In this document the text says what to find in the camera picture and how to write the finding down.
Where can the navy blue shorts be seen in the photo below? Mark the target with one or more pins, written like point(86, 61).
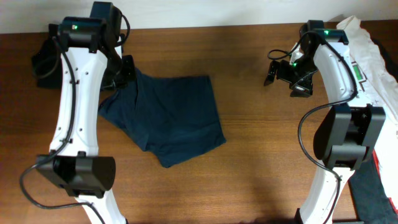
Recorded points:
point(176, 119)

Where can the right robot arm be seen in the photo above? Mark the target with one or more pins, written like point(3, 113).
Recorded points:
point(348, 134)

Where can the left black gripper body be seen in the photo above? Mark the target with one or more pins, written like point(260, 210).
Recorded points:
point(125, 76)

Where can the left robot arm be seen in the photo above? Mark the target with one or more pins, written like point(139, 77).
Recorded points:
point(90, 56)

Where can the dark grey garment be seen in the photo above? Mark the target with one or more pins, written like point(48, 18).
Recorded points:
point(370, 200)

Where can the white and red shirt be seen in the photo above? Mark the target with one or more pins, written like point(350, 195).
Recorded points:
point(383, 92)

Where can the folded black garment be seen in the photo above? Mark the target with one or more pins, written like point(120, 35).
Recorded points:
point(46, 63)

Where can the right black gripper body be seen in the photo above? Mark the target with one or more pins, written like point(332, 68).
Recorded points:
point(300, 74)

